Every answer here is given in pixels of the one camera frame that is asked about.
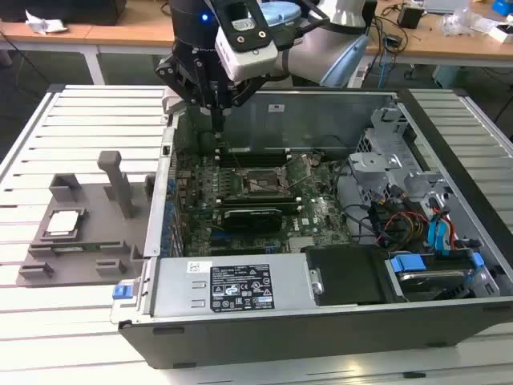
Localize black graphics card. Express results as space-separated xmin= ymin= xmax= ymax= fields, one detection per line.
xmin=221 ymin=205 xmax=285 ymax=234

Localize flat white device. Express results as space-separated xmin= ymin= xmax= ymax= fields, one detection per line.
xmin=423 ymin=0 xmax=471 ymax=12

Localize metal disk bay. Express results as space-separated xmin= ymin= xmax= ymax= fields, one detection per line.
xmin=346 ymin=99 xmax=456 ymax=213

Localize silver hard disk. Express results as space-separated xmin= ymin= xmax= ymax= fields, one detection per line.
xmin=394 ymin=267 xmax=476 ymax=302

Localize crumpled white paper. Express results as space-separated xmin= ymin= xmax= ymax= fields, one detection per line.
xmin=23 ymin=9 xmax=70 ymax=35

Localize silver CPU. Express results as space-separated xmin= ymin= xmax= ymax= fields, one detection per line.
xmin=45 ymin=209 xmax=82 ymax=237

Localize green RAM stick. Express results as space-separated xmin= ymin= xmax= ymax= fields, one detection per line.
xmin=50 ymin=244 xmax=106 ymax=255

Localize blue case latch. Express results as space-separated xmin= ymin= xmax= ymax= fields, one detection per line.
xmin=112 ymin=282 xmax=134 ymax=301

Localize silver power supply with label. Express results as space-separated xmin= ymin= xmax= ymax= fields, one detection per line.
xmin=148 ymin=256 xmax=318 ymax=318

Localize clear plastic bags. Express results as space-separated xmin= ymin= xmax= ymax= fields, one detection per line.
xmin=438 ymin=6 xmax=497 ymax=38

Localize small black box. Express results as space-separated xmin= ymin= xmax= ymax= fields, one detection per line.
xmin=396 ymin=4 xmax=425 ymax=30

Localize black RAM slot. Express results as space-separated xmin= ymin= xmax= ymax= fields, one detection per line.
xmin=221 ymin=191 xmax=294 ymax=197
xmin=216 ymin=150 xmax=292 ymax=156
xmin=215 ymin=195 xmax=302 ymax=203
xmin=216 ymin=159 xmax=292 ymax=167
xmin=216 ymin=154 xmax=292 ymax=160
xmin=216 ymin=145 xmax=292 ymax=152
xmin=215 ymin=200 xmax=302 ymax=207
xmin=216 ymin=204 xmax=303 ymax=214

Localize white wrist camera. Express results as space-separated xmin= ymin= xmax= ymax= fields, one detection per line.
xmin=214 ymin=0 xmax=281 ymax=82

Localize orange wire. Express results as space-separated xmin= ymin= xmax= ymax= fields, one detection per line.
xmin=429 ymin=197 xmax=460 ymax=252

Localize black camera cable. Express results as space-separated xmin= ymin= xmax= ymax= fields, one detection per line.
xmin=276 ymin=0 xmax=336 ymax=51

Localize wide black equipment case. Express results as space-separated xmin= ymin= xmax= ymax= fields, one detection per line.
xmin=0 ymin=0 xmax=128 ymax=26

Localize silver chipset heat sink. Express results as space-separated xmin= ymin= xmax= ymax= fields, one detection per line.
xmin=289 ymin=236 xmax=319 ymax=253

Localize pale teal bin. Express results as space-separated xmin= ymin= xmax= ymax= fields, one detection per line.
xmin=431 ymin=64 xmax=463 ymax=90

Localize black open PC case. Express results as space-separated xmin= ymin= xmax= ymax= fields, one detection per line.
xmin=110 ymin=85 xmax=513 ymax=371

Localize wooden desk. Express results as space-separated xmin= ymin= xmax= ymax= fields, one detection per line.
xmin=362 ymin=3 xmax=513 ymax=69
xmin=0 ymin=19 xmax=177 ymax=87

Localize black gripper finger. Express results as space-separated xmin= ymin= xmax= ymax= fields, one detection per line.
xmin=218 ymin=75 xmax=266 ymax=137
xmin=154 ymin=55 xmax=220 ymax=137

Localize grey parts rack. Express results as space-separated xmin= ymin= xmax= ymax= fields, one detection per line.
xmin=18 ymin=150 xmax=158 ymax=288

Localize white cardboard box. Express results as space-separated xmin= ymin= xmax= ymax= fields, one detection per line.
xmin=489 ymin=22 xmax=513 ymax=44

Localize red yellow wire bundle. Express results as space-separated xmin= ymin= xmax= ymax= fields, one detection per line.
xmin=376 ymin=210 xmax=430 ymax=246

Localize metal socket cover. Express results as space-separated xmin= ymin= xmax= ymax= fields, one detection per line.
xmin=280 ymin=153 xmax=318 ymax=190

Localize green motherboard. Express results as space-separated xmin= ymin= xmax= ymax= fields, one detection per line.
xmin=172 ymin=148 xmax=356 ymax=258

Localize flat blue wire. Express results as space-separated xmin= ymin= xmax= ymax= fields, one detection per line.
xmin=425 ymin=216 xmax=453 ymax=257

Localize black plastic shroud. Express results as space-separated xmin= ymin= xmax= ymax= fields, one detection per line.
xmin=300 ymin=245 xmax=393 ymax=306

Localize blue disk carrier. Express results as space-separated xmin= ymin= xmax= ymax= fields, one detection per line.
xmin=387 ymin=250 xmax=487 ymax=278

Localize hanging blue cable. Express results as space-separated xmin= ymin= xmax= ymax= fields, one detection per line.
xmin=378 ymin=38 xmax=393 ymax=88

